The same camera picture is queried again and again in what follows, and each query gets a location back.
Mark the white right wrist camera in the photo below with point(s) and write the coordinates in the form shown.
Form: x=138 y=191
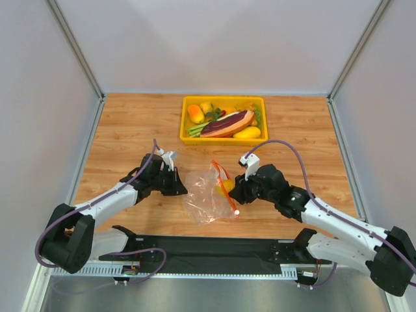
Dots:
x=251 y=163

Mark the green fake grapes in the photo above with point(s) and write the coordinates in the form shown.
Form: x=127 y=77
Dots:
x=258 y=117

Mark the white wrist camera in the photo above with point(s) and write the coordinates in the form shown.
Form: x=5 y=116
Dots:
x=251 y=163
x=168 y=158

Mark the clear zip top bag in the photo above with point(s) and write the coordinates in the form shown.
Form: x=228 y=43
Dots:
x=202 y=203

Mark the aluminium frame post left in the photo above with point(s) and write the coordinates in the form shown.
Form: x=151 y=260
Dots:
x=68 y=34

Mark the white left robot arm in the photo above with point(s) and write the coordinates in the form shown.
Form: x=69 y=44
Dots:
x=97 y=208

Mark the brown fake ginger root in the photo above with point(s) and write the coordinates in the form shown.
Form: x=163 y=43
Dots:
x=249 y=106

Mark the yellow fake lemon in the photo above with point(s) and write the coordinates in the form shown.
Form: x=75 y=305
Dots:
x=223 y=187

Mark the aluminium frame post right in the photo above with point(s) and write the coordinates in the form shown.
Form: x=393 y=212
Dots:
x=359 y=47

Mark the green fake scallion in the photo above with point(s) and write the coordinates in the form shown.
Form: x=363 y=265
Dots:
x=195 y=131

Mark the aluminium slotted rail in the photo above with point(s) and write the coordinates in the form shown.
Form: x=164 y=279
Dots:
x=213 y=255

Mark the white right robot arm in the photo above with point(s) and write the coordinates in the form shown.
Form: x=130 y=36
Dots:
x=325 y=214

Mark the yellow plastic tray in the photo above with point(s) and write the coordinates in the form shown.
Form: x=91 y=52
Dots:
x=226 y=103

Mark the round yellow fake potato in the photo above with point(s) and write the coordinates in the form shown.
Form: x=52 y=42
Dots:
x=206 y=107

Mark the aluminium frame post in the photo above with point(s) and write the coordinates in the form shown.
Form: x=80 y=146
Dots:
x=68 y=34
x=359 y=47

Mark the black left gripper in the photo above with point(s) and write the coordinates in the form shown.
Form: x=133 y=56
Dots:
x=169 y=181

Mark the small yellow red mango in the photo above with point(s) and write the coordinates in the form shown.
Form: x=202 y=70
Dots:
x=195 y=114

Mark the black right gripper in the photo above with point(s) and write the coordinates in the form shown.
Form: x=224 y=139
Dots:
x=246 y=189

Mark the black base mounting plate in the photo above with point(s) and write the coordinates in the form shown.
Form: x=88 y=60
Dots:
x=215 y=255

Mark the yellow fake mango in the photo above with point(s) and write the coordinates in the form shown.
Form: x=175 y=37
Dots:
x=250 y=132

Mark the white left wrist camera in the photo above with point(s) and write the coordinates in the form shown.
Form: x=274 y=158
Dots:
x=168 y=158

